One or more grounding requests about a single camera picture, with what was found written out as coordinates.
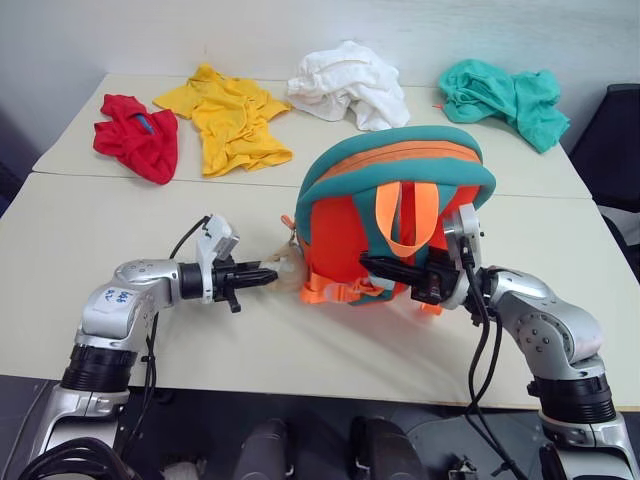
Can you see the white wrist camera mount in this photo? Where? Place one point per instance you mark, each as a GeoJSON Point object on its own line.
{"type": "Point", "coordinates": [215, 240]}
{"type": "Point", "coordinates": [462, 225]}

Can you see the yellow shirt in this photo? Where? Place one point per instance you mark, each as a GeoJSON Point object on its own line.
{"type": "Point", "coordinates": [230, 120]}

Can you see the black chair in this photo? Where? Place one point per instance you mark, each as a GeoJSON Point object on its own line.
{"type": "Point", "coordinates": [610, 145]}

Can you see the orange and teal backpack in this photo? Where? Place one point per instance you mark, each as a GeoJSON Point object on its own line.
{"type": "Point", "coordinates": [340, 235]}

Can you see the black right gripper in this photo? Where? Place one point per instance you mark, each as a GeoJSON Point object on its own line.
{"type": "Point", "coordinates": [440, 277]}

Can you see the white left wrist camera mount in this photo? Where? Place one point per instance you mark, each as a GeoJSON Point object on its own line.
{"type": "Point", "coordinates": [215, 240]}

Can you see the teal green shirt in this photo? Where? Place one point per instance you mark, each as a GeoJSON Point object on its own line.
{"type": "Point", "coordinates": [505, 100]}

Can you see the red shirt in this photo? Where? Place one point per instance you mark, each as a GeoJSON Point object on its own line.
{"type": "Point", "coordinates": [140, 145]}

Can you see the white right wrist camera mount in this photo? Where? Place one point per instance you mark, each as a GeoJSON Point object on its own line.
{"type": "Point", "coordinates": [462, 225]}

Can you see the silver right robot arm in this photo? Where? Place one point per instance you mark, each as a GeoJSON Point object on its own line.
{"type": "Point", "coordinates": [545, 320]}

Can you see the beige plush backpack charm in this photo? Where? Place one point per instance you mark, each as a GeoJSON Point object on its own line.
{"type": "Point", "coordinates": [289, 275]}

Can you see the dark rounded shape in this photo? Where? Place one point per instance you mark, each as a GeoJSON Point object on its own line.
{"type": "Point", "coordinates": [262, 450]}
{"type": "Point", "coordinates": [382, 450]}

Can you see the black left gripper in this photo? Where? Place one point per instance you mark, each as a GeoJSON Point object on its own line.
{"type": "Point", "coordinates": [226, 280]}

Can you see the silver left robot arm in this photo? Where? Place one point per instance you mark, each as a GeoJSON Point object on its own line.
{"type": "Point", "coordinates": [125, 292]}

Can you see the white crumpled cloth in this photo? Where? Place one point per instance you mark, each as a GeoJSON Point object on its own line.
{"type": "Point", "coordinates": [350, 90]}

